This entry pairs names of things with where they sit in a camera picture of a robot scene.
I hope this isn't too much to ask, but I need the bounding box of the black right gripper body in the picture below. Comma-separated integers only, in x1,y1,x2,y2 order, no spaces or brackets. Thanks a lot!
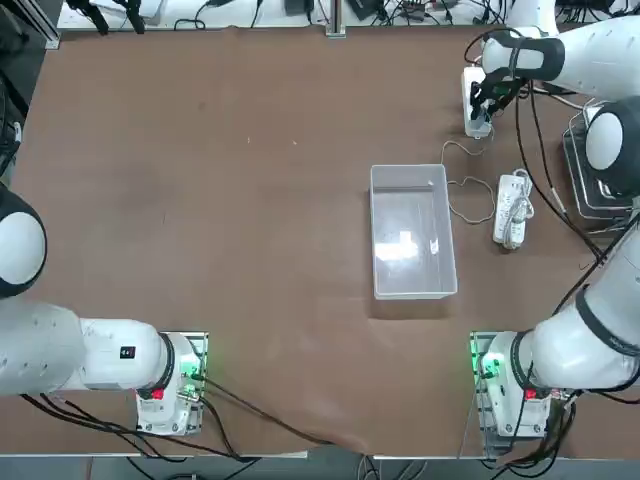
478,68,525,105

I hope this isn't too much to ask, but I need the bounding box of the thin white charger cable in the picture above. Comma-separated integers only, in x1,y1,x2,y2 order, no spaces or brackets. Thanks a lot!
440,126,498,225

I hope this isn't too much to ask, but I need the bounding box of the long white power strip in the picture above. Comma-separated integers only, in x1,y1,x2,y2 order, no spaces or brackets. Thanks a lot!
460,65,496,140

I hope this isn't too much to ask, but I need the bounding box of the white power strip with USB ports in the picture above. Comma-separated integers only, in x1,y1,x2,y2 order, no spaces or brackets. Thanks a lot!
491,172,527,247

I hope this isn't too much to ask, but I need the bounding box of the clear plastic bin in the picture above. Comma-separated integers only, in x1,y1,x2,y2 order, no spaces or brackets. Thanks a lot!
369,163,460,302

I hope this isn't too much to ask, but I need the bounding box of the cream power strip cable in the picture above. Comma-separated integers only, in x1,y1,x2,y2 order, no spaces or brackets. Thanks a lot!
531,81,599,112

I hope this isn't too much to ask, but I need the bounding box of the right arm black cable bundle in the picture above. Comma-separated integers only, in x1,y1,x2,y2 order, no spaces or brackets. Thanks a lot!
463,27,640,321

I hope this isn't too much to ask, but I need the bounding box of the arm black cable bundle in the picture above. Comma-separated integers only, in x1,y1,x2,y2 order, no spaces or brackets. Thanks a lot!
463,27,640,321
18,375,362,460

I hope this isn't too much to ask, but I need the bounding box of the stacked metal wire document tray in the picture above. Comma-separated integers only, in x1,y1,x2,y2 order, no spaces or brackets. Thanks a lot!
560,98,640,235

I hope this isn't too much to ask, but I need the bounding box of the bundled white power cord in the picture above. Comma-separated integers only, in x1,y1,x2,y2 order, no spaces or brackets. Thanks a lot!
501,168,536,251

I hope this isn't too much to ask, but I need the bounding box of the aluminium profile post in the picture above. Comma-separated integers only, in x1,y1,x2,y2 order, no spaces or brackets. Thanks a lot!
325,0,348,39

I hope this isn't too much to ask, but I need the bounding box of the left arm black cable bundle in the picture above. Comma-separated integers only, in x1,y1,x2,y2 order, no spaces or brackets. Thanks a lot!
18,375,362,460

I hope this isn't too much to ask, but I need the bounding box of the aluminium profile rail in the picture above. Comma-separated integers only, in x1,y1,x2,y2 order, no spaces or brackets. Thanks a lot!
18,0,63,51

